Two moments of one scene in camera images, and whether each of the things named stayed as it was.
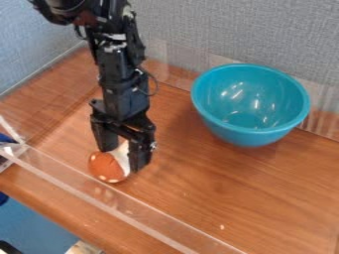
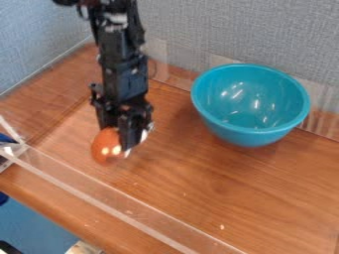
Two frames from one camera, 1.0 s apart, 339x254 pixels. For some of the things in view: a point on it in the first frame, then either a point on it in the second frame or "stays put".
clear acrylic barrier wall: x=55 y=212 stays put
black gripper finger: x=106 y=133 to x=107 y=114
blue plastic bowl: x=250 y=103 stays put
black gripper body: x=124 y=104 stays put
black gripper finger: x=140 y=146 to x=132 y=128
